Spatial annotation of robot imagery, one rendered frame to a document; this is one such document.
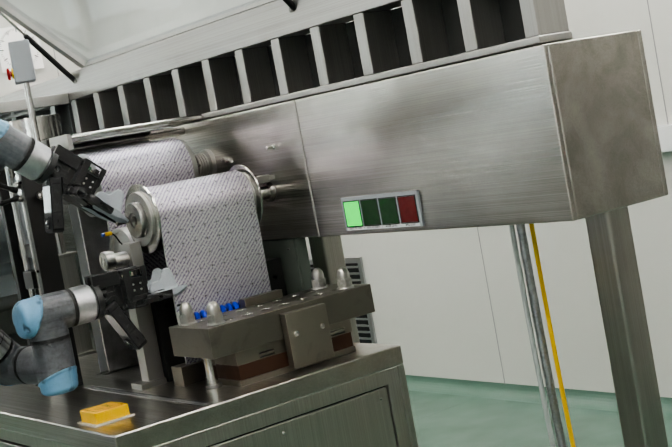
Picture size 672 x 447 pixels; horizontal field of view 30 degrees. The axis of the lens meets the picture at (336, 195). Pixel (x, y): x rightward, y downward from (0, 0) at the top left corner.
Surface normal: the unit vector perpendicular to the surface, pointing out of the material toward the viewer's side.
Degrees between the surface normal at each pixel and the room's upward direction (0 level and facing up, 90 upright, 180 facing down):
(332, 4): 90
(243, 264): 90
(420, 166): 90
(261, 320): 90
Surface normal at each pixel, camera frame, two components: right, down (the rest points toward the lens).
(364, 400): 0.58, -0.06
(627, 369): -0.79, 0.18
